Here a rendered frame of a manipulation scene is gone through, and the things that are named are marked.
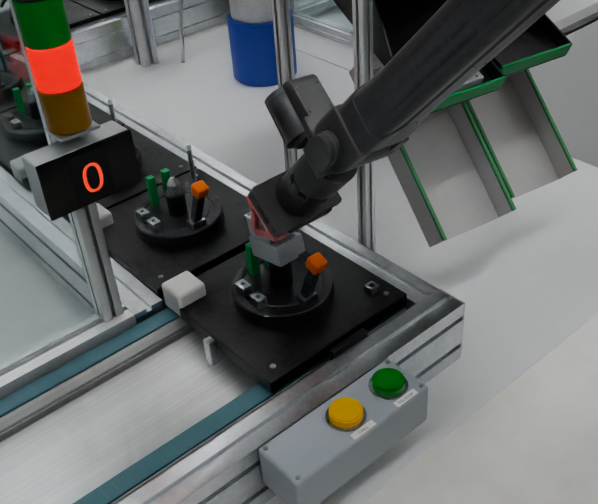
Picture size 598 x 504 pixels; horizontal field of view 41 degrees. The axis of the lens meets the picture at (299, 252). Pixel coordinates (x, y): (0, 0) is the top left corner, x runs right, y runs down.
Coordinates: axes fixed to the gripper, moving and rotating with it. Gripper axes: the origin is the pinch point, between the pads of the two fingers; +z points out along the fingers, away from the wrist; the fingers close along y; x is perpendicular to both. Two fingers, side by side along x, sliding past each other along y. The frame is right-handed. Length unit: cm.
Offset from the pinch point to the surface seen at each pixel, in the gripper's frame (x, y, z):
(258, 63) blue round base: -43, -54, 63
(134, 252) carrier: -8.8, 9.7, 23.8
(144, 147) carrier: -29, -9, 43
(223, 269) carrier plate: 0.9, 2.6, 15.0
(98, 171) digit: -14.1, 18.0, -3.5
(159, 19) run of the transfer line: -75, -53, 91
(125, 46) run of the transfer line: -73, -42, 94
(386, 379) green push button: 24.3, 1.6, -6.7
